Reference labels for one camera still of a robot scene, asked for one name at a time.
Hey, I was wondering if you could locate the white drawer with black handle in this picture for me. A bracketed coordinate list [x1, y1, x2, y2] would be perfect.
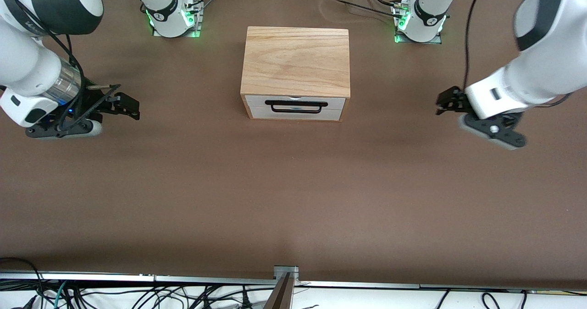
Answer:
[244, 95, 347, 121]

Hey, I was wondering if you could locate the light wooden cabinet box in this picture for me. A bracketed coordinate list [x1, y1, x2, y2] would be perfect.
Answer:
[240, 27, 352, 122]

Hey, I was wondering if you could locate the brown table cover mat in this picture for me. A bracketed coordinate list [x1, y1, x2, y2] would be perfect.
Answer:
[0, 0, 587, 290]

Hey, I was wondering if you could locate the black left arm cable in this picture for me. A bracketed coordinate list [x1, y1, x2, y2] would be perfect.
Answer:
[462, 0, 498, 90]

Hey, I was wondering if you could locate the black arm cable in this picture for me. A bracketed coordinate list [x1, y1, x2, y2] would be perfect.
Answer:
[0, 0, 89, 132]
[462, 0, 498, 90]

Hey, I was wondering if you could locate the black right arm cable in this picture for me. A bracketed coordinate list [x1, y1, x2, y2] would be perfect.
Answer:
[0, 0, 89, 132]

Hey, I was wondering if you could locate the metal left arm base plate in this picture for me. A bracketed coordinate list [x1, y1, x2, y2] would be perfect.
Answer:
[393, 1, 443, 45]

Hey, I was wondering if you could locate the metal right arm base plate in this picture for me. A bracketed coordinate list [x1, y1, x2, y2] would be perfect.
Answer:
[152, 0, 203, 39]

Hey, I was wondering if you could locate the aluminium table edge rail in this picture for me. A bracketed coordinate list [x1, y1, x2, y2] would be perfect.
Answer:
[0, 271, 587, 293]

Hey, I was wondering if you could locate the black looping floor cable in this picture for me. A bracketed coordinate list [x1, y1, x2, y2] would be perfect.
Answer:
[0, 257, 44, 300]

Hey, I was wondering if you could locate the teal floor cable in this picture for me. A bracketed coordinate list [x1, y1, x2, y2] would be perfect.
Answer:
[51, 281, 70, 309]

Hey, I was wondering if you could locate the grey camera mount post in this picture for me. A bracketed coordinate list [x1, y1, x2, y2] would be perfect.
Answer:
[263, 266, 300, 309]

